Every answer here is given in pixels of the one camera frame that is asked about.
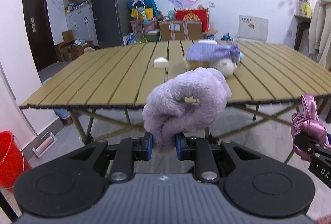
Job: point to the dark brown door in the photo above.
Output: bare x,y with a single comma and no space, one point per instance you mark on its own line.
36,32

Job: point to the taped cardboard box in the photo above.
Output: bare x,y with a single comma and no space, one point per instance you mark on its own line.
178,31

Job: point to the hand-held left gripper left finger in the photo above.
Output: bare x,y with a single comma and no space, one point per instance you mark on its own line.
149,146

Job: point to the red plastic bucket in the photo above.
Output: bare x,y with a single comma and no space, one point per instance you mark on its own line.
10,159

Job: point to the white and yellow plush toy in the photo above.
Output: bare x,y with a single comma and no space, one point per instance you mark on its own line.
227,66

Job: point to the blue gift bag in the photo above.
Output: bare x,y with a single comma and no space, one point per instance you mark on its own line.
150,5

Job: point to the flat cardboard carton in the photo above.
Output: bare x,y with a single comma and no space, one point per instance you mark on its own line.
67,36

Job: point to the purple striped cloth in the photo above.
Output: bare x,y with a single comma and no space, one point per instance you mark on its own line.
206,52

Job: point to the dark wooden side table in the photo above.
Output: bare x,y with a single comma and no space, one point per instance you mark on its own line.
301,30

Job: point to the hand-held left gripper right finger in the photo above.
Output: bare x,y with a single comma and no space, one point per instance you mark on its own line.
179,146

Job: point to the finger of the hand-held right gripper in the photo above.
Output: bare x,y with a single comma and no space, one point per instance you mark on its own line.
305,146
329,140

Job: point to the white wall socket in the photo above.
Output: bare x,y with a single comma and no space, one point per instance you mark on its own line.
290,33
212,4

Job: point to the open cardboard box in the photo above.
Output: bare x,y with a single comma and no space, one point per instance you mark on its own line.
75,52

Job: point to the tan slatted folding table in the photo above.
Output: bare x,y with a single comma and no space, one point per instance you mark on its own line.
103,79

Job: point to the dark grey refrigerator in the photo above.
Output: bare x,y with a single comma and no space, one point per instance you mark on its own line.
108,6

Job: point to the red gift box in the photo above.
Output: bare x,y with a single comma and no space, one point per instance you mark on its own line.
192,17

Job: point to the mauve fluffy headband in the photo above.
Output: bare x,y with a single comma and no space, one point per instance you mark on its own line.
201,84

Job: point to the white wall panel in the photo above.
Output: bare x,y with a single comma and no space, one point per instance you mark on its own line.
253,28

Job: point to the pink storage basket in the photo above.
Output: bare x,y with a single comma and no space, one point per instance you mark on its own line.
143,26

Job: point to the white foam block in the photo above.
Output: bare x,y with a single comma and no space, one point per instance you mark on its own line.
160,63

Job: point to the cream hooded jacket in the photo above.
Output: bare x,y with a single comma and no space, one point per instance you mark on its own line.
322,32

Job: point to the white lower cabinets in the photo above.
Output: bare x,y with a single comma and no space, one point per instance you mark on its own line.
80,25

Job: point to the pink satin headband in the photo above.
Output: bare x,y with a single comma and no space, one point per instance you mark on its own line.
310,128

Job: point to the blue plastic bag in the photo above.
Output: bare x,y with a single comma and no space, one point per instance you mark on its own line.
227,36

